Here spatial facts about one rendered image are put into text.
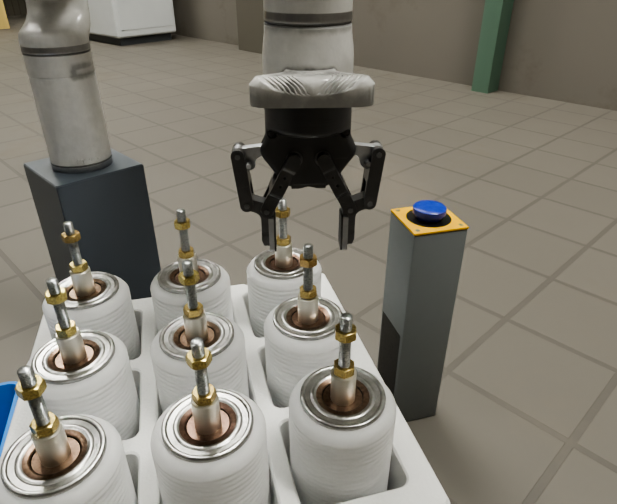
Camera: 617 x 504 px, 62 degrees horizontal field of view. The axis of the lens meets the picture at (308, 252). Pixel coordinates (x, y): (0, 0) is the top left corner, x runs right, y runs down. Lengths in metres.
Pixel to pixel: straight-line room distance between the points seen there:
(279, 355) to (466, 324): 0.53
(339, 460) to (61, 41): 0.65
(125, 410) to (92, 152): 0.44
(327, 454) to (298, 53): 0.32
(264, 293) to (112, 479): 0.28
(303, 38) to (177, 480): 0.35
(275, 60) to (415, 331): 0.40
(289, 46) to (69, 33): 0.47
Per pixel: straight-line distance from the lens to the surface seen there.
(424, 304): 0.66
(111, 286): 0.64
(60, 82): 0.84
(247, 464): 0.44
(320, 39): 0.41
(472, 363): 0.92
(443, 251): 0.63
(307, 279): 0.52
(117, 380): 0.54
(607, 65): 2.71
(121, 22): 4.45
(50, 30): 0.84
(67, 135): 0.85
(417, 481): 0.51
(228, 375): 0.53
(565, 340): 1.03
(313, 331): 0.53
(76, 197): 0.85
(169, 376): 0.53
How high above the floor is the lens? 0.59
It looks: 30 degrees down
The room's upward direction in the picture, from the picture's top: straight up
